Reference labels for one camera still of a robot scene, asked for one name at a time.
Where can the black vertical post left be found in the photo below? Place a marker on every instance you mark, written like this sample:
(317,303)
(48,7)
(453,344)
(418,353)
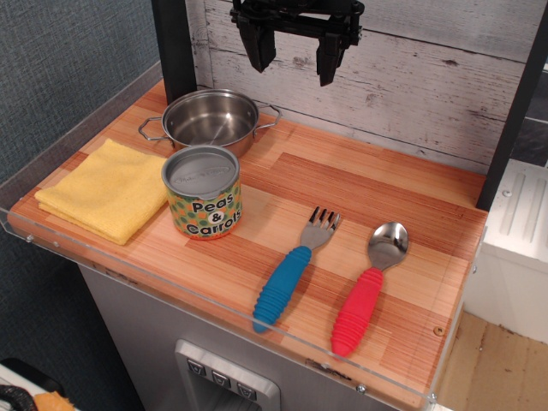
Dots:
(175,47)

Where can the black vertical post right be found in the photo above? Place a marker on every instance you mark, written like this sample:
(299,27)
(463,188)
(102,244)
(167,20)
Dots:
(523,96)

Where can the black and orange object corner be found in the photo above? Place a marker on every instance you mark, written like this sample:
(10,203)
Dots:
(24,387)

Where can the black vertical post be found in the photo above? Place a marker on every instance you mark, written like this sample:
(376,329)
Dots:
(175,47)
(523,96)

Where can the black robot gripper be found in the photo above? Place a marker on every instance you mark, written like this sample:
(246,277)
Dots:
(335,24)

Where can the folded yellow cloth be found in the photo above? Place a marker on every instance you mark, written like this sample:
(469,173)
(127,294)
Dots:
(112,193)

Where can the clear acrylic counter guard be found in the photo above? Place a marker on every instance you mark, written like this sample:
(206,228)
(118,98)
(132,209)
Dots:
(376,146)

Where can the red handled metal spoon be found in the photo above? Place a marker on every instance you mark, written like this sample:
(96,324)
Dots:
(387,247)

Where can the stainless steel pot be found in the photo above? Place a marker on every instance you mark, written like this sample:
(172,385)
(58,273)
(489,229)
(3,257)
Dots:
(215,117)

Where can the blue handled metal fork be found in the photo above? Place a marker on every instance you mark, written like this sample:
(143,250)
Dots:
(277,292)

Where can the white appliance at right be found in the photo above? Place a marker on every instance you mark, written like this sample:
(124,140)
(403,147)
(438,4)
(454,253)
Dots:
(508,283)

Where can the grey cabinet with dispenser panel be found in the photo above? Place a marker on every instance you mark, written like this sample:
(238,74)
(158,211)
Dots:
(179,359)

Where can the peas and carrots toy can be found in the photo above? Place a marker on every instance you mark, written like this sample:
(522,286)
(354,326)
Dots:
(204,191)

